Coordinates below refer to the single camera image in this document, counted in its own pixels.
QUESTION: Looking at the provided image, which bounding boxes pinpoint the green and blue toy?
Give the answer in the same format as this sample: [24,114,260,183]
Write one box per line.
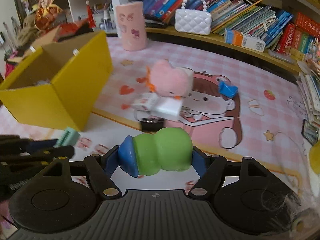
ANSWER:
[118,127,193,178]

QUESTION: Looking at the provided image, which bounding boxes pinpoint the pink plush heart toy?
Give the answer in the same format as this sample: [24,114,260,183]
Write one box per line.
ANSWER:
[150,60,194,99]

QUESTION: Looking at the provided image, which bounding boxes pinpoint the small white red box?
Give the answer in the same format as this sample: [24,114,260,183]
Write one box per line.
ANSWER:
[131,92,160,111]

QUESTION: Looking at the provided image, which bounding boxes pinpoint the black binder clip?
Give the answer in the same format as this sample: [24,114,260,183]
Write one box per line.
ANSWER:
[139,118,164,132]

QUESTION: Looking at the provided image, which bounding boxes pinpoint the white charger block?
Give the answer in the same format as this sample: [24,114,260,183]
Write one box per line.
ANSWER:
[150,97,183,121]

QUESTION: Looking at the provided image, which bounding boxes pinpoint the orange hair clip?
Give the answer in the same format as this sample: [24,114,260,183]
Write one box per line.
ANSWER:
[146,66,156,93]

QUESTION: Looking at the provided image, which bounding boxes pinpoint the yellow cardboard box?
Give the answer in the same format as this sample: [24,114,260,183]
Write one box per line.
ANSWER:
[1,31,113,131]

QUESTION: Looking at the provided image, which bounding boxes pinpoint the white orange medicine box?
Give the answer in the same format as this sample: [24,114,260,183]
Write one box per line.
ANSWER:
[224,28,265,52]

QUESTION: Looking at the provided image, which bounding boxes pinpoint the stack of magazines right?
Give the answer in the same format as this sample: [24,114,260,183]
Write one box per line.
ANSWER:
[297,61,319,145]

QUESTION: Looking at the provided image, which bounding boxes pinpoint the wooden shelf board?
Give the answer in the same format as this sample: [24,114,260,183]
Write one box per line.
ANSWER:
[146,27,300,79]

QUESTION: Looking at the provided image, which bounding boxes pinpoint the white pen holder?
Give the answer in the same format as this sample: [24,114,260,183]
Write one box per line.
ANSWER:
[99,3,116,33]

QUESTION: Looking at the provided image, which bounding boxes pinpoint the white quilted pearl handbag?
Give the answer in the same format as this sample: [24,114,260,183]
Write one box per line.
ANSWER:
[174,0,212,35]

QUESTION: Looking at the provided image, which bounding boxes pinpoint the pink cylindrical holder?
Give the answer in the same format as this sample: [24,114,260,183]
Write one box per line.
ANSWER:
[116,1,147,51]

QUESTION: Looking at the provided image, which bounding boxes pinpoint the row of leaning books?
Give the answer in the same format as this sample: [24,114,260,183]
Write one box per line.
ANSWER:
[143,0,293,49]

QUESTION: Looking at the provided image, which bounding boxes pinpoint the red gold festive decoration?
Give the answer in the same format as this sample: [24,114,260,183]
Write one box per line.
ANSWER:
[34,0,63,30]

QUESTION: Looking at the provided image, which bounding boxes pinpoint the red dictionary books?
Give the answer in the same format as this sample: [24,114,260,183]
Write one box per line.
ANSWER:
[275,12,319,61]

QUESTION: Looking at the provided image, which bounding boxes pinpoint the white shelf cabinet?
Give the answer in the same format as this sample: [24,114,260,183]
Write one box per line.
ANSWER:
[65,0,126,34]

